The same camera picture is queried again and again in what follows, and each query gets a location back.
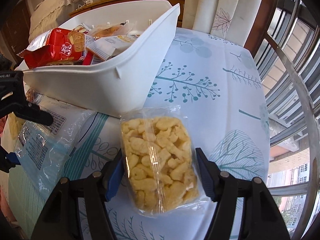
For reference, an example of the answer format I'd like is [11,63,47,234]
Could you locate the leaf print curtain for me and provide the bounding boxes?
[184,0,265,48]

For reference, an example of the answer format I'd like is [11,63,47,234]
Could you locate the white lace cloth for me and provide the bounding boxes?
[27,0,85,43]

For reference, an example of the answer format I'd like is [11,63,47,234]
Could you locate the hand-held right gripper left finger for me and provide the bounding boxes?
[30,152,124,240]

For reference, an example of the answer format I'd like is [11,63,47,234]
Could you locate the wooden door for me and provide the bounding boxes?
[0,0,32,63]

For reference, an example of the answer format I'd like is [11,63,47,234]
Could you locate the pale blue snack packet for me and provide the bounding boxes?
[14,96,97,200]

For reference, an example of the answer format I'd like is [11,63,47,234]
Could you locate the white and yellow snack packet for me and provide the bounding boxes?
[86,34,144,60]

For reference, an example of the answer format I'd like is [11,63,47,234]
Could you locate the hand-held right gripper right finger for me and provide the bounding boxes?
[195,147,292,240]

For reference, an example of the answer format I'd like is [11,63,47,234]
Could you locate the white plastic bin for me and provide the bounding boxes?
[14,0,181,119]

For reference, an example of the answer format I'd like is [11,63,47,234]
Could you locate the red biscuit packet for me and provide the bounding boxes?
[17,28,95,69]

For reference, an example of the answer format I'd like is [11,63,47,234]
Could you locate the clear bread packet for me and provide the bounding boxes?
[87,22,137,38]

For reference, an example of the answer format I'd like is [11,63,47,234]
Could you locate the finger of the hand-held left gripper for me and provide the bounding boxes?
[0,145,22,173]
[0,70,54,127]

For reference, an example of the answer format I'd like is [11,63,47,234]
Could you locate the wooden window frame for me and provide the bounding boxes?
[244,0,282,55]

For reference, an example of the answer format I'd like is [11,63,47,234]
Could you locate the metal window grille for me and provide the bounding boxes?
[255,0,320,240]

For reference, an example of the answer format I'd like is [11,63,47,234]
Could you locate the clear puffed rice cake packet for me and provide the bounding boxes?
[119,105,210,215]

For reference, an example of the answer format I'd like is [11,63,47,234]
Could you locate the tree print tablecloth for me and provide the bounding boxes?
[7,27,270,240]

